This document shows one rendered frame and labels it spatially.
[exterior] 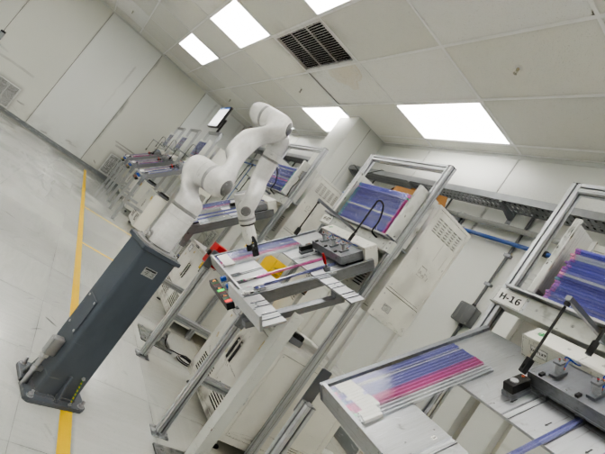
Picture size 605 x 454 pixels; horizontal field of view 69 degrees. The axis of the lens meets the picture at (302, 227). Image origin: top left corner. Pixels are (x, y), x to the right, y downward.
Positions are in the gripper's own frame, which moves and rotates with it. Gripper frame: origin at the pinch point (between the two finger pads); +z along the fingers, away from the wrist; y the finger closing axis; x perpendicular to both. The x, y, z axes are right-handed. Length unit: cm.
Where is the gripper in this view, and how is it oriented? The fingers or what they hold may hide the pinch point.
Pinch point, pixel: (252, 251)
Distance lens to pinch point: 227.9
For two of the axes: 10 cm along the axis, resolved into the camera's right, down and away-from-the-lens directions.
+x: 9.0, -2.5, 3.7
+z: 1.4, 9.4, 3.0
